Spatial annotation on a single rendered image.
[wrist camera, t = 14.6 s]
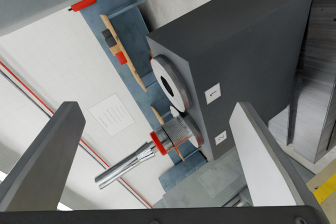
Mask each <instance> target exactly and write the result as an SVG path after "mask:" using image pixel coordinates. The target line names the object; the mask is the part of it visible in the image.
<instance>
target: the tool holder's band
mask: <svg viewBox="0 0 336 224"><path fill-rule="evenodd" d="M149 136H150V137H151V139H152V141H153V142H154V144H155V146H156V147H157V149H158V150H159V152H160V154H161V155H162V156H165V155H166V154H167V152H166V150H165V148H164V147H163V145H162V143H161V142H160V140H159V139H158V137H157V135H156V134H155V132H154V131H152V132H150V133H149Z"/></svg>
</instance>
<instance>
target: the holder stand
mask: <svg viewBox="0 0 336 224"><path fill-rule="evenodd" d="M311 3H312V0H210V1H208V2H207V3H205V4H203V5H201V6H199V7H197V8H195V9H193V10H191V11H190V12H188V13H186V14H184V15H182V16H180V17H178V18H176V19H174V20H173V21H171V22H169V23H167V24H165V25H163V26H161V27H159V28H158V29H156V30H154V31H152V32H150V33H148V34H147V35H146V39H147V42H148V44H149V47H150V49H151V51H152V54H153V56H154V58H152V59H151V67H152V69H153V72H154V74H155V76H156V78H157V80H158V82H159V84H160V86H161V88H162V89H163V91H164V93H165V94H166V95H167V97H168V98H169V100H170V101H171V102H172V103H173V104H172V105H171V106H170V110H171V113H172V115H173V117H175V116H178V117H179V118H180V119H181V121H182V122H183V123H184V125H185V126H186V128H187V129H188V131H189V133H190V138H189V139H188V140H189V141H190V142H191V143H192V144H193V145H194V146H195V147H196V148H198V147H200V146H201V147H202V148H203V149H204V150H205V151H206V153H207V154H208V155H209V156H210V157H211V158H212V159H213V160H214V161H215V160H217V159H218V158H219V157H221V156H222V155H223V154H225V153H226V152H227V151H229V150H230V149H232V148H233V147H234V146H236V143H235V140H234V137H233V133H232V130H231V126H230V118H231V116H232V113H233V111H234V109H235V106H236V104H237V102H250V103H251V105H252V106H253V108H254V109H255V110H256V112H257V113H258V115H259V116H260V118H261V119H262V121H263V122H264V124H265V123H267V122H268V121H269V120H271V119H272V118H273V117H275V116H276V115H278V114H279V113H280V112H282V111H283V110H284V109H286V108H287V105H288V101H289V97H290V92H291V88H292V84H293V80H294V75H295V71H296V67H297V63H298V58H299V54H300V50H301V46H302V41H303V37H304V33H305V29H306V24H307V20H308V16H309V12H310V7H311Z"/></svg>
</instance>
